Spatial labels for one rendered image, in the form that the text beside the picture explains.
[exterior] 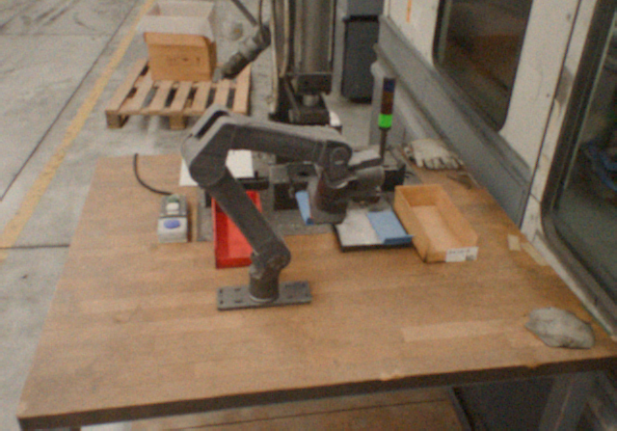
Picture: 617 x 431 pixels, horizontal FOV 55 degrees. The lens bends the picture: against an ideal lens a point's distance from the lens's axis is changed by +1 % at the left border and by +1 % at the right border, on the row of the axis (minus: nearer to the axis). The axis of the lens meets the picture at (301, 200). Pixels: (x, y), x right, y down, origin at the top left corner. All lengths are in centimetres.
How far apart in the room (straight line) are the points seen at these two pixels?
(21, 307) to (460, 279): 201
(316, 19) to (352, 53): 326
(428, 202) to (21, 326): 181
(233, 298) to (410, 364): 39
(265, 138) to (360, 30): 360
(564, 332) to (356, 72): 363
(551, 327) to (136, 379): 81
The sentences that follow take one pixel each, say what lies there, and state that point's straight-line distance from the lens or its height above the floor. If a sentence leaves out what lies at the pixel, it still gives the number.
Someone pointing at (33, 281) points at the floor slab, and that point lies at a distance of 299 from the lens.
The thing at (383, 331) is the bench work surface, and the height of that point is 90.
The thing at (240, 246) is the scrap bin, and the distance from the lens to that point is 141.
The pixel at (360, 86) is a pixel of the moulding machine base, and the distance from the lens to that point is 472.
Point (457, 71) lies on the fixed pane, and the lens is 231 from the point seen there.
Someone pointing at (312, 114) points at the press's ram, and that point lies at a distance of 144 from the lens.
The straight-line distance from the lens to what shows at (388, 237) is 139.
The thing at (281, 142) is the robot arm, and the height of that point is 127.
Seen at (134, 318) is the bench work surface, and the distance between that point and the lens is 125.
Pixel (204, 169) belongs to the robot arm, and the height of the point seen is 125.
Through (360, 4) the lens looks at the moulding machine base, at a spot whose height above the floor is 79.
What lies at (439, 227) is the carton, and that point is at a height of 90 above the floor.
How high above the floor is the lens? 171
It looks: 30 degrees down
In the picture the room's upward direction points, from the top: 2 degrees clockwise
